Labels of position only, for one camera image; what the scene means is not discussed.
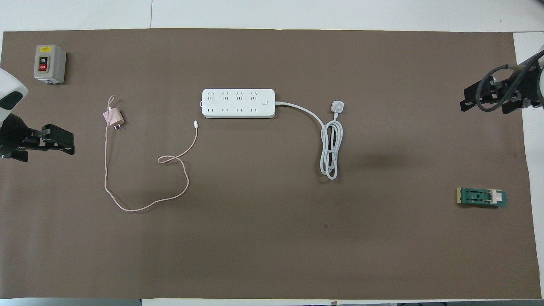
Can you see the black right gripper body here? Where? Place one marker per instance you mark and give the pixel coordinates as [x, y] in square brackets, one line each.
[520, 91]

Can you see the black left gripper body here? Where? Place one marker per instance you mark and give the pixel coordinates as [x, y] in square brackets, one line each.
[21, 138]

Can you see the pink charger plug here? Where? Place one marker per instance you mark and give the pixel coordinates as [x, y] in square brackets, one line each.
[113, 117]

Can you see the white power strip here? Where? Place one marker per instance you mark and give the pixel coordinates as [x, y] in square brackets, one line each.
[238, 103]

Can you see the green circuit board piece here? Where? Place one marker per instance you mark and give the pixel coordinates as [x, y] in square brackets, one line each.
[480, 196]

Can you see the brown table mat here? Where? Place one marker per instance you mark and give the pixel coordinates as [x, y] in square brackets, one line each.
[272, 238]

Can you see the grey on-off switch box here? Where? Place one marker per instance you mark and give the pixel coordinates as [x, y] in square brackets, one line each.
[49, 63]

